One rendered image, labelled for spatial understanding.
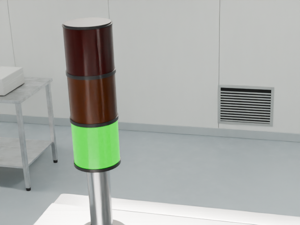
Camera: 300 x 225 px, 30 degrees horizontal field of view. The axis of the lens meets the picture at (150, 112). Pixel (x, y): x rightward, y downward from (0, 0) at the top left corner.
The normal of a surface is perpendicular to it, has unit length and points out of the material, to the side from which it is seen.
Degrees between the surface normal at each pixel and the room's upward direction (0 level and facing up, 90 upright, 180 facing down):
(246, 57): 90
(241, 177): 0
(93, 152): 90
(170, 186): 0
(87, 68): 90
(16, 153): 0
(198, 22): 90
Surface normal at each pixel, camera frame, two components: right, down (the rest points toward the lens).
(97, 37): 0.44, 0.29
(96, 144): 0.14, 0.34
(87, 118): -0.18, 0.35
